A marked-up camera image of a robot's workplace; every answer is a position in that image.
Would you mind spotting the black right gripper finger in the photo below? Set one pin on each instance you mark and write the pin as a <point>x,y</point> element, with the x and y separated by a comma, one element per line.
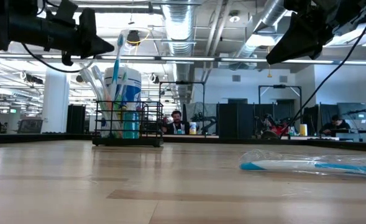
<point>313,43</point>
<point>294,31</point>

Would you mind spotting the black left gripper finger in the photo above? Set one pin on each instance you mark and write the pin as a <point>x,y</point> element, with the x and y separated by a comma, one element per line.
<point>89,49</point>
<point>84,21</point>

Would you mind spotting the white teal toothbrush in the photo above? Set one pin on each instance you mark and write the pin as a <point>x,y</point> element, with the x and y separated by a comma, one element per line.
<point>88,81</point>

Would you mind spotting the green white toothbrush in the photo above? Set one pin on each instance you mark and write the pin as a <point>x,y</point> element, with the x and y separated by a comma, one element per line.
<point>123,81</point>

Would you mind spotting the teal mouthwash bottle white cap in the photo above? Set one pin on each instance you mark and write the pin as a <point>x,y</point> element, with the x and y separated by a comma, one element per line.
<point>130,124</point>

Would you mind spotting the white blue wipes canister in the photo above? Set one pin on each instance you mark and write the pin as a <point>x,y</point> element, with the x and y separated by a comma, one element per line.
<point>131,77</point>

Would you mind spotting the white building column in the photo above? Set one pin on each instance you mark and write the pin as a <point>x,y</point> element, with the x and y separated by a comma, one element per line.
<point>55,99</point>

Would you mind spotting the black cabinet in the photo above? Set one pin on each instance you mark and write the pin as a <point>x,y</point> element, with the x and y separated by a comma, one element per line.
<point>76,119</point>

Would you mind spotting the grey computer monitor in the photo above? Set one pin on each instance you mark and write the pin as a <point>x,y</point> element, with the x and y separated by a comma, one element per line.
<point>352,113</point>

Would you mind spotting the green exit sign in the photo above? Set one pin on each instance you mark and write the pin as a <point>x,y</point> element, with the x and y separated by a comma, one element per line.
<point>13,110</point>

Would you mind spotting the person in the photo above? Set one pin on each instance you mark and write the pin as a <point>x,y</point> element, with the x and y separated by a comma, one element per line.
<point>177,124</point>
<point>336,124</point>
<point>276,127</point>

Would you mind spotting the yellow white container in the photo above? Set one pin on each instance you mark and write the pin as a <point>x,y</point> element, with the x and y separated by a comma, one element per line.
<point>303,130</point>

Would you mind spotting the grey chair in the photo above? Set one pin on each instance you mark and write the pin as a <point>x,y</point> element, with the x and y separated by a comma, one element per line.
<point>30,126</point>

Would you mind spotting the long ceiling strip light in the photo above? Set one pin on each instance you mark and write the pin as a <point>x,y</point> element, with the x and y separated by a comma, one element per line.
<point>185,58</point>

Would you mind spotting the black partition panel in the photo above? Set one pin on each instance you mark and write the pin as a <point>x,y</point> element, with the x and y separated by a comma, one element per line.
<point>235,121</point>

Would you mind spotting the grey cloth cover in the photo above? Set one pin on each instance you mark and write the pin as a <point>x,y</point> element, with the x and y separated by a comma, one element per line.
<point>206,110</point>

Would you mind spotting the small white yellow canister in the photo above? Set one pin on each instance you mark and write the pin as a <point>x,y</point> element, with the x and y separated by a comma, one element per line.
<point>193,128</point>

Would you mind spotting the silver slanted ventilation duct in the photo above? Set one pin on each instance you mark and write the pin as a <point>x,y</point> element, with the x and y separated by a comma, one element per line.
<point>263,18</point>

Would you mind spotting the grey wall vent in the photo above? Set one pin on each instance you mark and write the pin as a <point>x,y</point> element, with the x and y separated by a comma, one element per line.
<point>236,78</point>
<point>283,79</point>

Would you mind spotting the black rig frame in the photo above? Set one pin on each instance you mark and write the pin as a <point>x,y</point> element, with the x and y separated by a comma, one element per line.
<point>182,82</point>
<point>276,86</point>

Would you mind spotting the black aluminium table frame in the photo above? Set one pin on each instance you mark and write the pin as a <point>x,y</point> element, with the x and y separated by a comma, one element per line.
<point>46,138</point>

